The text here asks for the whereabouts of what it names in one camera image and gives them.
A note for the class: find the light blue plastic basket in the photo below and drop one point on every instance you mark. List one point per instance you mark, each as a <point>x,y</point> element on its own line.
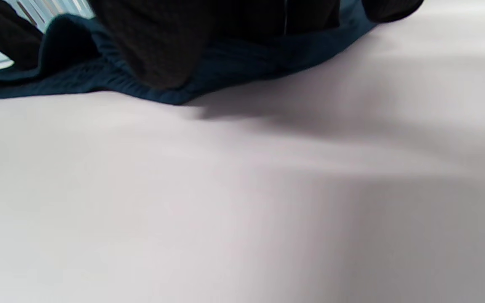
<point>49,8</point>

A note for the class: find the person's right hand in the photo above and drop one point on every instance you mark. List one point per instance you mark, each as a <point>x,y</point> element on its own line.
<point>162,42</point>

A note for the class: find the dark teal shorts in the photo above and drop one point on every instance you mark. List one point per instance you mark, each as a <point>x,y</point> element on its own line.
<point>242,59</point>

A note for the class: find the person's left hand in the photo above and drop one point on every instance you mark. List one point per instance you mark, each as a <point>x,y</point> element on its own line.
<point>6,33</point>

